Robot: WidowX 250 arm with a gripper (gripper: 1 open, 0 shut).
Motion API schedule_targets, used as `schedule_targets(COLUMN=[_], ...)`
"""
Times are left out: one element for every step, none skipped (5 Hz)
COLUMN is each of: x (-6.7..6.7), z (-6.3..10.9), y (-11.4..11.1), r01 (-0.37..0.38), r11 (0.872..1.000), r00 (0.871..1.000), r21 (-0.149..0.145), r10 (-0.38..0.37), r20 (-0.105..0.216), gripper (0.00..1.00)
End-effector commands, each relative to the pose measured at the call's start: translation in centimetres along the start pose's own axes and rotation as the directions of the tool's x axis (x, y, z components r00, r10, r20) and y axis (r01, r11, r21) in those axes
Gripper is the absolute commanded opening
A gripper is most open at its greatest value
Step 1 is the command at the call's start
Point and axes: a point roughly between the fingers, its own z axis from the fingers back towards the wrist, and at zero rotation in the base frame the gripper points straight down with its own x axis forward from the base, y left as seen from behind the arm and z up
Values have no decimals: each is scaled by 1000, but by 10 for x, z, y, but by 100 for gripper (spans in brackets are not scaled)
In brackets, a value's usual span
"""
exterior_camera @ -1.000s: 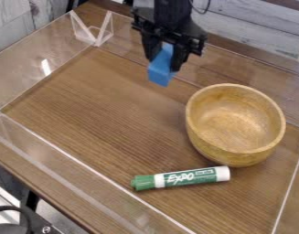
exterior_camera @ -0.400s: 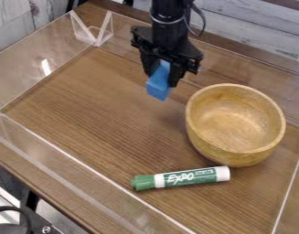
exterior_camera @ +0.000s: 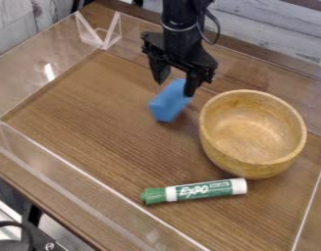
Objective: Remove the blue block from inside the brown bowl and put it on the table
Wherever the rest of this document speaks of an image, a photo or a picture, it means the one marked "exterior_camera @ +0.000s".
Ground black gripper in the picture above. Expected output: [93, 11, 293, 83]
[140, 31, 218, 97]

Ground blue rectangular block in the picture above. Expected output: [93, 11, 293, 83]
[150, 78, 192, 123]

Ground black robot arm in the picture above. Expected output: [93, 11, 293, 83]
[140, 0, 220, 97]

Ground brown wooden bowl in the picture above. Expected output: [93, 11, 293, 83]
[199, 89, 306, 179]

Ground green Expo marker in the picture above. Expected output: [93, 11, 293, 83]
[140, 177, 247, 205]

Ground clear acrylic tray walls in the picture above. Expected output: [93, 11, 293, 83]
[0, 9, 321, 251]

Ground black equipment bottom left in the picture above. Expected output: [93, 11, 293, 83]
[0, 221, 69, 251]

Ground black cable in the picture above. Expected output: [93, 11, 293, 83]
[200, 9, 222, 46]

